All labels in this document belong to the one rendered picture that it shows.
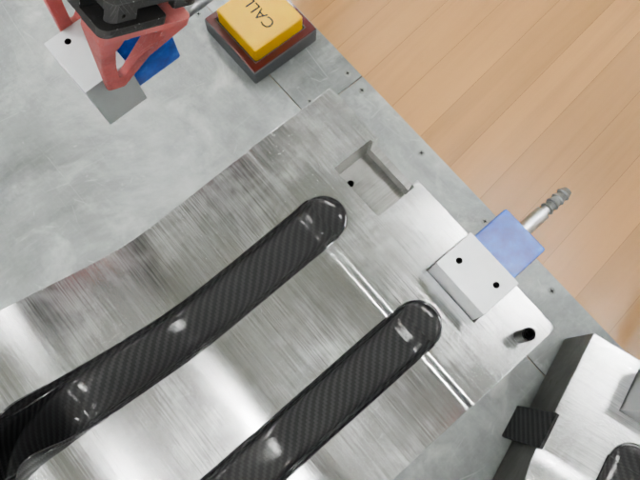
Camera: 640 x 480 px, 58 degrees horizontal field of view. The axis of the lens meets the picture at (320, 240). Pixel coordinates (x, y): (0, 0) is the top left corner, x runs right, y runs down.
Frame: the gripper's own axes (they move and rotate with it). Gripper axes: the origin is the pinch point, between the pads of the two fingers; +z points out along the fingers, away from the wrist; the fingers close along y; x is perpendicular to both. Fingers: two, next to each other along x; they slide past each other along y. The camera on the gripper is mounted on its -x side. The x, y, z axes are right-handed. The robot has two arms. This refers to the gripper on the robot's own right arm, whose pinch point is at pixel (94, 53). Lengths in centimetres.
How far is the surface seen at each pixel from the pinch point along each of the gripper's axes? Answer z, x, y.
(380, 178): 1.8, 14.8, 18.7
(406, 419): 4.9, 3.1, 34.0
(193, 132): 11.5, 10.2, 2.4
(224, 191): 4.9, 3.9, 12.0
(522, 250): -3.3, 15.4, 30.6
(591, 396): 1.8, 15.7, 42.9
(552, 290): 4.0, 23.8, 36.0
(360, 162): 2.0, 14.5, 16.5
